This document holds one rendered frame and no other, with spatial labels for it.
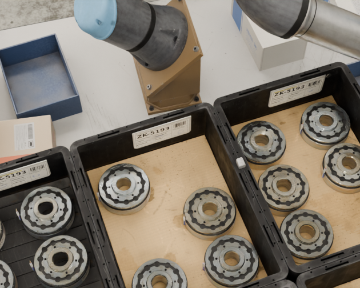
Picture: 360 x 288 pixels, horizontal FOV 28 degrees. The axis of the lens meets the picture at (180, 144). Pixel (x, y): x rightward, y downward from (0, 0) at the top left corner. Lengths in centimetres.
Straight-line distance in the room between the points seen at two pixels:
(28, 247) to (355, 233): 64
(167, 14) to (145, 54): 10
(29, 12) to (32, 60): 108
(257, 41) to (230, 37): 13
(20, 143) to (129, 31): 35
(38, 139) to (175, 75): 34
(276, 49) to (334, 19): 49
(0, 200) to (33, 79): 41
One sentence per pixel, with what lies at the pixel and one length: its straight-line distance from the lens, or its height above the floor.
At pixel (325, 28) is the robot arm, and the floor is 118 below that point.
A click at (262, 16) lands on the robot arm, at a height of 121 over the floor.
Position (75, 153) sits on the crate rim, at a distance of 140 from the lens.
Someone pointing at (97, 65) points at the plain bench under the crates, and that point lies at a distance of 181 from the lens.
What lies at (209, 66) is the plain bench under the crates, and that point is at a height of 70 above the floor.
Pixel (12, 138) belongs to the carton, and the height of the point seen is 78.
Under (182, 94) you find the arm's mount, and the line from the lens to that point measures 168.
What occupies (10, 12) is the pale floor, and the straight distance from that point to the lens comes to 292.
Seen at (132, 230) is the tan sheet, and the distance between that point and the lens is 143.
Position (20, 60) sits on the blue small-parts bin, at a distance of 184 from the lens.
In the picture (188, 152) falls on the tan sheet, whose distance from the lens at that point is 150.
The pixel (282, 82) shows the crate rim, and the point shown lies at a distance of 149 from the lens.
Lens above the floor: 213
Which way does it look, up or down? 59 degrees down
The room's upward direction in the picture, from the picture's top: 1 degrees counter-clockwise
